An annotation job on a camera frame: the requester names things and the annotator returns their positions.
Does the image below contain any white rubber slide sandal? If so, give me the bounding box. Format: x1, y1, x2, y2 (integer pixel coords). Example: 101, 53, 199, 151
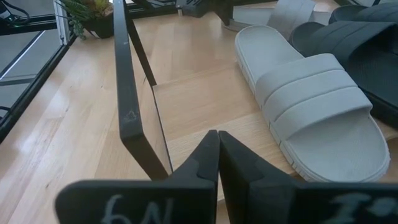
231, 0, 332, 40
234, 24, 392, 184

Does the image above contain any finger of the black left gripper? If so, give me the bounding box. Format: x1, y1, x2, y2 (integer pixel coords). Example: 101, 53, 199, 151
215, 1, 235, 27

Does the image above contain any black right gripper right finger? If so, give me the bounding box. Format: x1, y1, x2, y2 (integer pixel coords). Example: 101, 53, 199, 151
218, 130, 398, 224

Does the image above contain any green leafy plant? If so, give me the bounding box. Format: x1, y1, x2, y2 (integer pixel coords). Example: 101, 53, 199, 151
57, 0, 113, 41

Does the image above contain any black looped cable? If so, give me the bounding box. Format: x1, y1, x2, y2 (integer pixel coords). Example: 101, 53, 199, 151
0, 0, 31, 26

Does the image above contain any white upright post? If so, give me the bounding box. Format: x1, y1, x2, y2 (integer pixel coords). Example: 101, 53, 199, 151
53, 0, 72, 45

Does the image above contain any black plant pot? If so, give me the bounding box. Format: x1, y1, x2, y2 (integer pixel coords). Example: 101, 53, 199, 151
81, 11, 115, 40

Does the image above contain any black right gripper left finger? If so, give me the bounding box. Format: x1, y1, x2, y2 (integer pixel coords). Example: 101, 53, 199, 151
55, 129, 221, 224

